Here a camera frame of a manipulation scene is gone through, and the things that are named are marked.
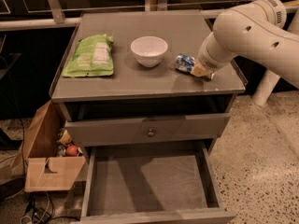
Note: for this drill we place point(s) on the metal railing frame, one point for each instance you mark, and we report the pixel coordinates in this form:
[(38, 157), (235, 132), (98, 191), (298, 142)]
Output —
[(56, 6)]

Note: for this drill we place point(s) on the red apple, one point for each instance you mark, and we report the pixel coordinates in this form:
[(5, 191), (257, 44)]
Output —
[(72, 151)]

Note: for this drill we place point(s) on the brown cardboard box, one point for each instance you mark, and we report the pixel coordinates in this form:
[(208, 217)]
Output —
[(45, 170)]

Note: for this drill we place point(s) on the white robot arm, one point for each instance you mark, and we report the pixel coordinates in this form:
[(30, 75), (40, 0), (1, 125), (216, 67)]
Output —
[(254, 31)]

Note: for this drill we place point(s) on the round metal drawer knob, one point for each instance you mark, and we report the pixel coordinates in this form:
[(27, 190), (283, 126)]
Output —
[(151, 132)]

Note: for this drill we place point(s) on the white diagonal support pole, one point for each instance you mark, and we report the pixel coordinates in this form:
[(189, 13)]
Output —
[(270, 79)]

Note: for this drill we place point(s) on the grey drawer cabinet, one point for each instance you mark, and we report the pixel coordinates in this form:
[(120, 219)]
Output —
[(135, 91)]

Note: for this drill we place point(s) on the open middle drawer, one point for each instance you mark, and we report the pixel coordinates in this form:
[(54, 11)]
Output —
[(157, 183)]

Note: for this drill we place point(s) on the closed top drawer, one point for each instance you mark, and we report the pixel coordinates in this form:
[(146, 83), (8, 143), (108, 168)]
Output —
[(109, 132)]

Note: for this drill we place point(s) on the crushed redbull can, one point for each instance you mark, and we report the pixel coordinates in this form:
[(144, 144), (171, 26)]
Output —
[(184, 63)]

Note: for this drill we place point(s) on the white ceramic bowl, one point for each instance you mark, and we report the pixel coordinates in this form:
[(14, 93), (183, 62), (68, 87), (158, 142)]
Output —
[(149, 51)]

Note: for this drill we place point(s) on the green snack bag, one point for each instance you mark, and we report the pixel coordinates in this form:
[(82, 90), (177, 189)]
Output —
[(91, 58)]

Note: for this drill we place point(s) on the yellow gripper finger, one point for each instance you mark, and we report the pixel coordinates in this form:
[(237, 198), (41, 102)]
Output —
[(199, 70)]

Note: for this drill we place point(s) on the yellow item in box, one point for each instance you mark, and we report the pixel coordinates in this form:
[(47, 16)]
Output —
[(64, 138)]

